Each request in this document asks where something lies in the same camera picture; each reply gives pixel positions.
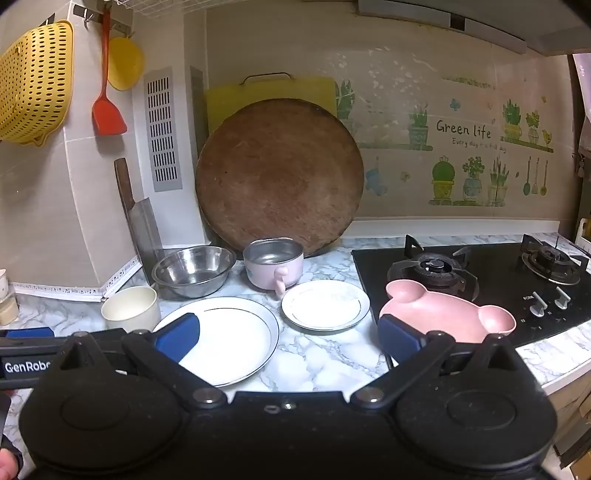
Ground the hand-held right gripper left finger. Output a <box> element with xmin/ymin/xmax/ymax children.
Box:
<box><xmin>55</xmin><ymin>313</ymin><xmax>227</xmax><ymax>410</ymax></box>

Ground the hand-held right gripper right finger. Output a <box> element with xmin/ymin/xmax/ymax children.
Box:
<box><xmin>349</xmin><ymin>315</ymin><xmax>527</xmax><ymax>410</ymax></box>

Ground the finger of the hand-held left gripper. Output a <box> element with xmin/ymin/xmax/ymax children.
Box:
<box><xmin>0</xmin><ymin>327</ymin><xmax>56</xmax><ymax>344</ymax></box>

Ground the pink bear-shaped plate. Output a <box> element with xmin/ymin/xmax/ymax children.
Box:
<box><xmin>379</xmin><ymin>279</ymin><xmax>517</xmax><ymax>344</ymax></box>

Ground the large white plate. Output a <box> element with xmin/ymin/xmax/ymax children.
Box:
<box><xmin>152</xmin><ymin>296</ymin><xmax>280</xmax><ymax>387</ymax></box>

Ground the cream bowl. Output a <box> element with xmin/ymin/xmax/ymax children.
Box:
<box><xmin>100</xmin><ymin>285</ymin><xmax>161</xmax><ymax>334</ymax></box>

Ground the stainless steel bowl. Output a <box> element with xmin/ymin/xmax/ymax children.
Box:
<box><xmin>151</xmin><ymin>246</ymin><xmax>237</xmax><ymax>299</ymax></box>

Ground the small white plate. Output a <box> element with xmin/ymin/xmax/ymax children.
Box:
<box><xmin>281</xmin><ymin>280</ymin><xmax>371</xmax><ymax>334</ymax></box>

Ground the pink steel-lined cup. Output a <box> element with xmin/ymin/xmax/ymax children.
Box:
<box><xmin>243</xmin><ymin>237</ymin><xmax>304</xmax><ymax>296</ymax></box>

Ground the black gas stove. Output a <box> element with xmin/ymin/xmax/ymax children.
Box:
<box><xmin>351</xmin><ymin>233</ymin><xmax>591</xmax><ymax>352</ymax></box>

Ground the round wooden chopping board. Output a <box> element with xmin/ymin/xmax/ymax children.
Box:
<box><xmin>195</xmin><ymin>98</ymin><xmax>365</xmax><ymax>258</ymax></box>

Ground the wooden cabinet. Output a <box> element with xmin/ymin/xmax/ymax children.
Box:
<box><xmin>540</xmin><ymin>378</ymin><xmax>591</xmax><ymax>480</ymax></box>

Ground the grey vent grille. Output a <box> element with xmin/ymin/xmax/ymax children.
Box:
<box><xmin>143</xmin><ymin>67</ymin><xmax>183</xmax><ymax>192</ymax></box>

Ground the red spatula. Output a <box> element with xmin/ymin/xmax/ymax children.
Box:
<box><xmin>91</xmin><ymin>9</ymin><xmax>128</xmax><ymax>136</ymax></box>

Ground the yellow cutting board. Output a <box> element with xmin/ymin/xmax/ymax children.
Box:
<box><xmin>204</xmin><ymin>72</ymin><xmax>338</xmax><ymax>139</ymax></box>

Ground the yellow plastic colander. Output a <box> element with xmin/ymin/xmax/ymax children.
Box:
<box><xmin>0</xmin><ymin>19</ymin><xmax>75</xmax><ymax>147</ymax></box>

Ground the yellow plastic ladle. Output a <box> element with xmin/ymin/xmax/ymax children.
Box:
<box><xmin>107</xmin><ymin>36</ymin><xmax>145</xmax><ymax>92</ymax></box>

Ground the range hood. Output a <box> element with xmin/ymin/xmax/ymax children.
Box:
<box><xmin>358</xmin><ymin>0</ymin><xmax>591</xmax><ymax>58</ymax></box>

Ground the cleaver with wooden handle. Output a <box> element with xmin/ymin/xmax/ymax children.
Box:
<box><xmin>115</xmin><ymin>158</ymin><xmax>166</xmax><ymax>278</ymax></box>

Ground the plant print wall sticker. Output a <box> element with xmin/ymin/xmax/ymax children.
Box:
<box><xmin>335</xmin><ymin>46</ymin><xmax>564</xmax><ymax>220</ymax></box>

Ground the metal wall hook rail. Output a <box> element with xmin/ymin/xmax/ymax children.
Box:
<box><xmin>73</xmin><ymin>2</ymin><xmax>134</xmax><ymax>35</ymax></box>

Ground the white wire rack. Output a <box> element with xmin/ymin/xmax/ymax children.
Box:
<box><xmin>113</xmin><ymin>0</ymin><xmax>204</xmax><ymax>14</ymax></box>

